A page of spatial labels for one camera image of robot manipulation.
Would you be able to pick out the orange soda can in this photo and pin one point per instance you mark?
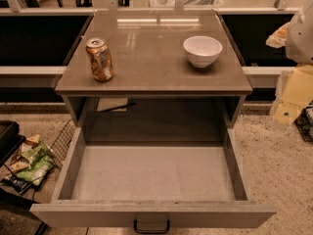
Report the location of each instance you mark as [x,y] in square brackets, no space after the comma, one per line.
[100,58]

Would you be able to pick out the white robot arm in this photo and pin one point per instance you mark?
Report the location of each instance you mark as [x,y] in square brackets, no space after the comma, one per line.
[296,37]

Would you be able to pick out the grey cabinet with glossy top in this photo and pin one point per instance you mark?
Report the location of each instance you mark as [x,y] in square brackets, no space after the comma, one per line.
[148,59]

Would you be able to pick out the open grey top drawer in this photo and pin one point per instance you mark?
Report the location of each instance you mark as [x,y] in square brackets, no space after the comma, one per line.
[192,186]

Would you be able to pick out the white ceramic bowl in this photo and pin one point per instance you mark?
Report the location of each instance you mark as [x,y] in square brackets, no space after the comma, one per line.
[202,51]

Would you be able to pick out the clear plastic tray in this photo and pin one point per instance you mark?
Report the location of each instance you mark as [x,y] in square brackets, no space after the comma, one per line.
[187,3]

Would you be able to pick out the tan snack packet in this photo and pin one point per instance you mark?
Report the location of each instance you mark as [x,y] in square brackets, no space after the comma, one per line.
[32,141]

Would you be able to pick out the green snack bag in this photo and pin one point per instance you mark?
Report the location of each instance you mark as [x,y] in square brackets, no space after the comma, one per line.
[39,163]

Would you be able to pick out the black plastic bin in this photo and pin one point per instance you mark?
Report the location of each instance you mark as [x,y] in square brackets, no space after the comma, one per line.
[10,139]

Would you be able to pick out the dark snack bag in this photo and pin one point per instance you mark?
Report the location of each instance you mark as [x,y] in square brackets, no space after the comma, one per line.
[19,184]

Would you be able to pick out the black wire basket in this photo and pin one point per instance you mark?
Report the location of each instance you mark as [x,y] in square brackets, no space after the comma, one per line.
[61,145]
[304,124]

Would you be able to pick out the black drawer handle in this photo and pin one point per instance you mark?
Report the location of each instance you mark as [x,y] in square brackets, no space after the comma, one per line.
[151,228]

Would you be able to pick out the right black wire basket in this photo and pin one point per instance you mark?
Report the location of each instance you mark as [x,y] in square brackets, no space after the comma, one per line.
[304,124]

